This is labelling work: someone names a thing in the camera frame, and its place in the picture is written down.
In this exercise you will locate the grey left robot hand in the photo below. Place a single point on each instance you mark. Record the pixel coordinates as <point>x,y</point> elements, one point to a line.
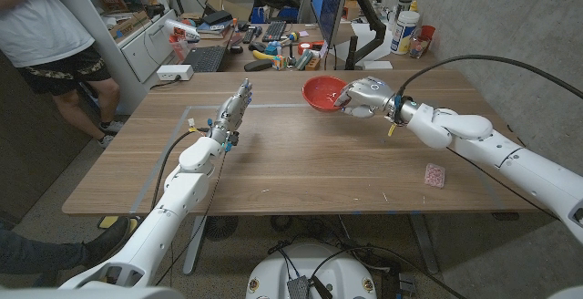
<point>231,112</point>

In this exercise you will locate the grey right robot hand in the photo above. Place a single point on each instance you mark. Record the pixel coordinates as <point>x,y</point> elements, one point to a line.
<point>371,94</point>

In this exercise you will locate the red bowl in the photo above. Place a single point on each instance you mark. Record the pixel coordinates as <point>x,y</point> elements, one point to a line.
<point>321,94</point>

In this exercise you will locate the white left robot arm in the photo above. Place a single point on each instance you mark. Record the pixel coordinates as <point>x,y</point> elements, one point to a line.
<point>182,194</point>

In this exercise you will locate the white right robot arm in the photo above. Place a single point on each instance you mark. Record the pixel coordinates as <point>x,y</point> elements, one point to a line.
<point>501,157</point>

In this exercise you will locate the white flat box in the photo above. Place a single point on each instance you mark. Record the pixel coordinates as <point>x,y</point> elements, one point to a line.
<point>378,65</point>

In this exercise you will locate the black oval case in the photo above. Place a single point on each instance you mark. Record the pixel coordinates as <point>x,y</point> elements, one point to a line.
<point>257,65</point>

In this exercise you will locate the black computer mouse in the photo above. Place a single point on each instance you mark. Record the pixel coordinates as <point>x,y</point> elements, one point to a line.
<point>236,49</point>

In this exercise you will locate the clear glass jar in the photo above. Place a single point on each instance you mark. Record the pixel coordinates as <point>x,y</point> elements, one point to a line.
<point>416,48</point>

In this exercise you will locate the yellow banana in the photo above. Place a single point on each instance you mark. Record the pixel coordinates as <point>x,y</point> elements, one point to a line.
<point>263,55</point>

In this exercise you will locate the brown block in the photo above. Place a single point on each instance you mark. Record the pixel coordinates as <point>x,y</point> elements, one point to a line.
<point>313,64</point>

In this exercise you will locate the colourful puzzle cube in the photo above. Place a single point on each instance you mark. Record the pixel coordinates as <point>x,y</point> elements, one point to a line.
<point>279,62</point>

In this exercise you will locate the white power strip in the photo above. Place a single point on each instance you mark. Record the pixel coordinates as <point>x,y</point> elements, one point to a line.
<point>174,72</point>

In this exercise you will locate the white wipes canister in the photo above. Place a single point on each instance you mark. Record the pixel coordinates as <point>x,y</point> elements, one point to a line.
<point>403,32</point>

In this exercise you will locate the black remote control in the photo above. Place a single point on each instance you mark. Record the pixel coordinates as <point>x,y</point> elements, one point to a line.
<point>249,35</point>

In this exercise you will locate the cardboard box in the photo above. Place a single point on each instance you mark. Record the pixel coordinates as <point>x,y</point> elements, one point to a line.
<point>350,11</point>

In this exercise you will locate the stack of books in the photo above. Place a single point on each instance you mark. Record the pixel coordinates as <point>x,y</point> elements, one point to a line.
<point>215,24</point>

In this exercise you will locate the black keyboard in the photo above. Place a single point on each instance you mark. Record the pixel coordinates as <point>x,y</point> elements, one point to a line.
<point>274,31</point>

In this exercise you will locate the white snack bag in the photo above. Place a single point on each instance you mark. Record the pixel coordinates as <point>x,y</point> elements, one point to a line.
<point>182,30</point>

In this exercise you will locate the yellow bottle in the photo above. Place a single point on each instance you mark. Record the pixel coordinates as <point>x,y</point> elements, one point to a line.
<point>414,7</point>

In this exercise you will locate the black computer monitor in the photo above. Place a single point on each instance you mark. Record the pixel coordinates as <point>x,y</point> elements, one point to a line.
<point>330,3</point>

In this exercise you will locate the small pink packet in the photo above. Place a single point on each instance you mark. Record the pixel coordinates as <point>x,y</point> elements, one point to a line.
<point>434,175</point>

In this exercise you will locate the white shelf unit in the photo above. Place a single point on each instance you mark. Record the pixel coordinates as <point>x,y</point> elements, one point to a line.
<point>146,48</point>

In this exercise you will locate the black floor fan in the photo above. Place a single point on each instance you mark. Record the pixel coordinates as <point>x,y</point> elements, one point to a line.
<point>221,228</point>

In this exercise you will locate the grey table leg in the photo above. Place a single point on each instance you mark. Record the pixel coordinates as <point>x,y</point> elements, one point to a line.
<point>195,244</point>
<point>423,244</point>

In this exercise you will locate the yellow floor pad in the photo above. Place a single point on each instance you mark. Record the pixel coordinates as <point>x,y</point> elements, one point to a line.
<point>107,221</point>

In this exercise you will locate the white robot torso base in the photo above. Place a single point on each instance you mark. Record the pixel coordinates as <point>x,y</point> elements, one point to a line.
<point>282,271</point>

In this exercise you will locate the person in white t-shirt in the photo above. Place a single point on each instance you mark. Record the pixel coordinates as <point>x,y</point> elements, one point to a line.
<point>41,21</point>

